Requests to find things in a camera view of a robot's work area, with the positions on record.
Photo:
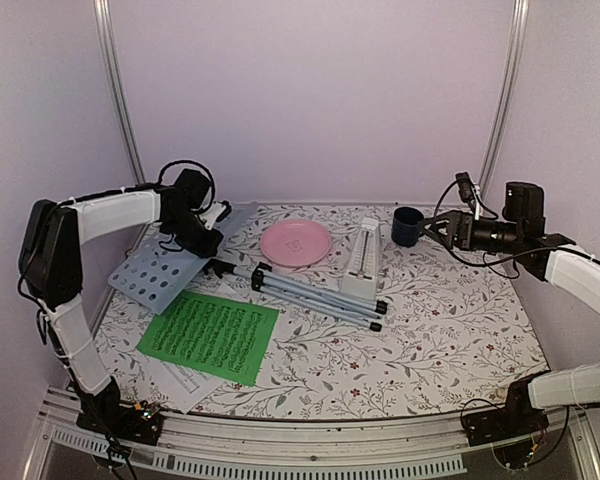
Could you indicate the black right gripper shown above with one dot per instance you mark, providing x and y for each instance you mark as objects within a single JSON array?
[{"x": 461, "y": 225}]

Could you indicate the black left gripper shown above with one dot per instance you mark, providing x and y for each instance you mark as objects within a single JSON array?
[{"x": 208, "y": 248}]

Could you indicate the grey perforated music stand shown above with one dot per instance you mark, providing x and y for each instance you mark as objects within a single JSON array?
[{"x": 157, "y": 271}]

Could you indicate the green sheet music paper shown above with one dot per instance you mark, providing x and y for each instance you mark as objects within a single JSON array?
[{"x": 213, "y": 335}]

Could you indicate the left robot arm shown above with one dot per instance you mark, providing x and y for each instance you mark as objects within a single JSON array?
[{"x": 50, "y": 264}]

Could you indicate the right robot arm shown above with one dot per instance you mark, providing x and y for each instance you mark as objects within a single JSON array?
[{"x": 518, "y": 235}]

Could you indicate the dark blue cup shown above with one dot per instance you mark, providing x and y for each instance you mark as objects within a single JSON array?
[{"x": 404, "y": 231}]

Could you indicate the white metronome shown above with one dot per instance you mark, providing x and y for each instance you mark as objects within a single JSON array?
[{"x": 360, "y": 277}]

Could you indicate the pink plastic plate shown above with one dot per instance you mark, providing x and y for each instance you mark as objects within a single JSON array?
[{"x": 295, "y": 243}]

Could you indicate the white sheet music paper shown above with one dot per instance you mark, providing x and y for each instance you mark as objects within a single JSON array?
[{"x": 184, "y": 387}]

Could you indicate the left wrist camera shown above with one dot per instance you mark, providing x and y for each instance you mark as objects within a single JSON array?
[{"x": 216, "y": 213}]

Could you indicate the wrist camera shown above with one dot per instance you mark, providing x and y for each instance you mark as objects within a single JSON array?
[
  {"x": 469, "y": 193},
  {"x": 216, "y": 213}
]

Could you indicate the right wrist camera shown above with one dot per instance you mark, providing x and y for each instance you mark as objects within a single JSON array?
[{"x": 469, "y": 193}]

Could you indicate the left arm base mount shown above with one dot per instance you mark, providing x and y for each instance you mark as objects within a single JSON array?
[{"x": 121, "y": 422}]

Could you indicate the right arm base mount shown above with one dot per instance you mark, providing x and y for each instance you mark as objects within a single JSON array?
[{"x": 486, "y": 423}]

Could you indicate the right aluminium frame post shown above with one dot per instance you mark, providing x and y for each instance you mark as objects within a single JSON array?
[{"x": 511, "y": 68}]

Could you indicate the aluminium frame post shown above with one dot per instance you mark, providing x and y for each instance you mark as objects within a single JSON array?
[
  {"x": 106, "y": 38},
  {"x": 511, "y": 68}
]

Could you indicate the front aluminium rail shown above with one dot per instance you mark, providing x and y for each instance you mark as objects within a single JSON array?
[{"x": 213, "y": 447}]

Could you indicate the left aluminium frame post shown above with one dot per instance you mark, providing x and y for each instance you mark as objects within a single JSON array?
[{"x": 106, "y": 38}]

